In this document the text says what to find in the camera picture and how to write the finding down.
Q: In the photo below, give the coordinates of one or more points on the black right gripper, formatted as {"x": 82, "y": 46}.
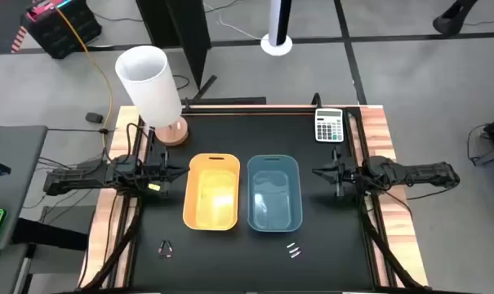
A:
{"x": 344, "y": 171}

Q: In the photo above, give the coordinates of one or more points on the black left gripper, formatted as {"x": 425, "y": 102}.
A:
{"x": 157, "y": 171}

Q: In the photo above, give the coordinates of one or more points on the yellow plastic bin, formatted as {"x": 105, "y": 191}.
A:
{"x": 212, "y": 192}

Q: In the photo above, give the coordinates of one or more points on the blue plastic bin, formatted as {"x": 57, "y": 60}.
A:
{"x": 274, "y": 194}

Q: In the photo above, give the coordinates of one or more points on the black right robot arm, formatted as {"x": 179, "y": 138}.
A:
{"x": 414, "y": 173}

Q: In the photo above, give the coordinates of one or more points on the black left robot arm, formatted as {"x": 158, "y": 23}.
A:
{"x": 79, "y": 175}

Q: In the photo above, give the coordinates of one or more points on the white desk calculator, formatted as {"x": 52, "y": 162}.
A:
{"x": 329, "y": 125}

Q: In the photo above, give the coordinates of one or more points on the white shade wooden lamp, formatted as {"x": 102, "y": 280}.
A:
{"x": 148, "y": 85}

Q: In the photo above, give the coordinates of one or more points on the black power adapter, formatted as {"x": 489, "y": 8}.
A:
{"x": 94, "y": 117}

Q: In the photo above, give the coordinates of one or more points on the white pole with round base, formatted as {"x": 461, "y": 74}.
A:
{"x": 277, "y": 38}

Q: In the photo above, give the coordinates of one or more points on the black partition panel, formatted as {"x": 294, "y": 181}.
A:
{"x": 181, "y": 28}

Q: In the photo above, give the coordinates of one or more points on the grey desk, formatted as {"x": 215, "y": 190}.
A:
{"x": 14, "y": 183}

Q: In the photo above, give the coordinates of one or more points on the black crate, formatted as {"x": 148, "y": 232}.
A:
{"x": 63, "y": 28}

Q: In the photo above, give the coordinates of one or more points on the black chair base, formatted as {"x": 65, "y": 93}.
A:
{"x": 452, "y": 18}

